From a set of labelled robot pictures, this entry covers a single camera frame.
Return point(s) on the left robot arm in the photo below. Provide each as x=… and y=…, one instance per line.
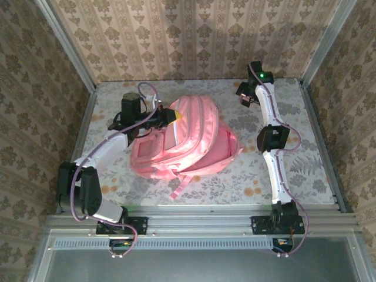
x=102, y=148

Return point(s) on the black controller board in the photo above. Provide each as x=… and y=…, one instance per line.
x=283, y=243
x=120, y=243

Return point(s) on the pink student backpack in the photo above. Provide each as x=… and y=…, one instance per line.
x=191, y=141

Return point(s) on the small pink box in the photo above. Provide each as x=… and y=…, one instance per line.
x=245, y=100

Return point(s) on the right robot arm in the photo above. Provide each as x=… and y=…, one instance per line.
x=274, y=176

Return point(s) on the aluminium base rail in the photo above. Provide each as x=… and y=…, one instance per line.
x=199, y=223

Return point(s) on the aluminium corner post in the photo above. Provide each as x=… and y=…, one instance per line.
x=75, y=58
x=324, y=44

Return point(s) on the aluminium side rail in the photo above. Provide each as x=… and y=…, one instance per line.
x=315, y=117
x=88, y=110

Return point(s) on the grey metal panel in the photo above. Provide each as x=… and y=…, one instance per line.
x=191, y=267

